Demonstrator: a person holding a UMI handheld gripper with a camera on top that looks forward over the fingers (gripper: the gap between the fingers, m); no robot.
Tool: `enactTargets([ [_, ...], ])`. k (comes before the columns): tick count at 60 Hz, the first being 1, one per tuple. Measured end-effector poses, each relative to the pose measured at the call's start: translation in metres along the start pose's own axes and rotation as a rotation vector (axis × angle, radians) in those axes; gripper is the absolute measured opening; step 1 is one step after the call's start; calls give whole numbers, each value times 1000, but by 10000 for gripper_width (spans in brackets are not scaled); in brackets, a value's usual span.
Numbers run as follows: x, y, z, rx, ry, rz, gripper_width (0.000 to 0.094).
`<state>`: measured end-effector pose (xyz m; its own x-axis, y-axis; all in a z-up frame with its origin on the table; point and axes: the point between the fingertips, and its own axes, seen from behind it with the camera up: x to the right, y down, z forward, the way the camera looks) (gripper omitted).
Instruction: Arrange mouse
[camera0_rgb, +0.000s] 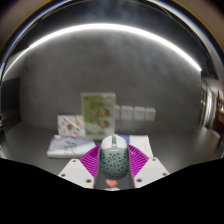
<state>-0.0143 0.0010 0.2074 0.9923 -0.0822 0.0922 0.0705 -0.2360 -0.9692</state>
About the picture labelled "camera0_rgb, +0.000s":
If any large grey-white picture book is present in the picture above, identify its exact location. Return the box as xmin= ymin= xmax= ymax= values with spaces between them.
xmin=46 ymin=134 xmax=98 ymax=159

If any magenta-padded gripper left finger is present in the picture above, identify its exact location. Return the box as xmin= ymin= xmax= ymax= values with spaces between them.
xmin=57 ymin=143 xmax=102 ymax=190

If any green and white computer mouse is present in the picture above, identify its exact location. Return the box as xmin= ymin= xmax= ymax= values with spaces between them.
xmin=99 ymin=134 xmax=130 ymax=180

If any white sticker sheet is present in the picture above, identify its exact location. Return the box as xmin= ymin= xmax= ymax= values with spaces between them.
xmin=57 ymin=114 xmax=86 ymax=138

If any green printed standing sheet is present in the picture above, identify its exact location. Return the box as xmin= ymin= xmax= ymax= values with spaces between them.
xmin=80 ymin=92 xmax=117 ymax=140

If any black mouse pad with heart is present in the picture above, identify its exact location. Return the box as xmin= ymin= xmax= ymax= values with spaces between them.
xmin=94 ymin=173 xmax=136 ymax=192

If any row of white wall plates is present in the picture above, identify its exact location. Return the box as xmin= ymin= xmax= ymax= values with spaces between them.
xmin=114 ymin=104 xmax=157 ymax=122

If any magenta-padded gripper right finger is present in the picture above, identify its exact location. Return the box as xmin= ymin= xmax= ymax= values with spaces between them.
xmin=127 ymin=143 xmax=170 ymax=188

